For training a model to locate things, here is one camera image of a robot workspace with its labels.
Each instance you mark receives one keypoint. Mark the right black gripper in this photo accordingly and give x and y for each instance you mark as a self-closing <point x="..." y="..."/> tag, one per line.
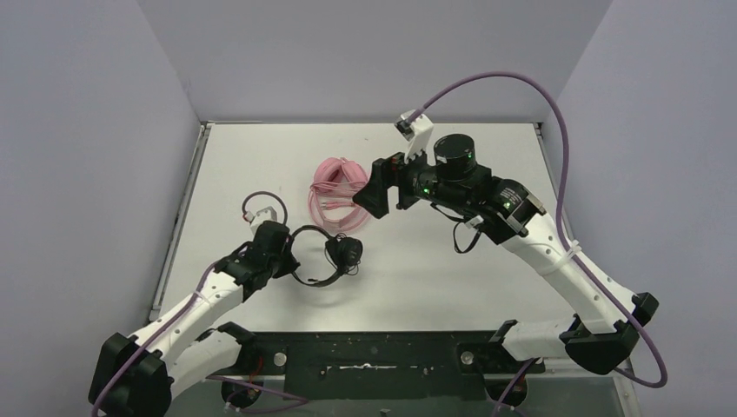
<point x="374" y="196"/>

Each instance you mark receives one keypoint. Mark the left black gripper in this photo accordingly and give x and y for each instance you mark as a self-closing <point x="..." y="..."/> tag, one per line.
<point x="275" y="253"/>

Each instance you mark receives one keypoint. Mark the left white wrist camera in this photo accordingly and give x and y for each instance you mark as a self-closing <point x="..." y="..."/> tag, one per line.
<point x="256" y="219"/>

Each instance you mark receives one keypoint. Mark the pink over-ear headphones with cable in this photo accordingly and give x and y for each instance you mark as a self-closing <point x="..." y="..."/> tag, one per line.
<point x="330" y="197"/>

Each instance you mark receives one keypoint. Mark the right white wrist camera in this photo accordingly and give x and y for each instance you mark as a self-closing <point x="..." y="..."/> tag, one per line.
<point x="416" y="128"/>

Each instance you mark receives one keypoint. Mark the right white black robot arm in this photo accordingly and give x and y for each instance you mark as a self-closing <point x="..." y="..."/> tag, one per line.
<point x="601" y="333"/>

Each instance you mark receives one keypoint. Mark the black on-ear headphones with cable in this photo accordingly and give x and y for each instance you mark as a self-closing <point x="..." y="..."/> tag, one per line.
<point x="344" y="253"/>

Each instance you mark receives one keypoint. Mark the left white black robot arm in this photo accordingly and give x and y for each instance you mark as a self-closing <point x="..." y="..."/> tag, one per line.
<point x="142" y="373"/>

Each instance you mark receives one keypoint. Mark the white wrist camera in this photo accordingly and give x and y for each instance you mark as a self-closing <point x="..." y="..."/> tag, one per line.
<point x="416" y="128"/>
<point x="256" y="219"/>

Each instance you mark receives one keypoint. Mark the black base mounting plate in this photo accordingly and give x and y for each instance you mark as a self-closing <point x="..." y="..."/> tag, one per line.
<point x="466" y="365"/>

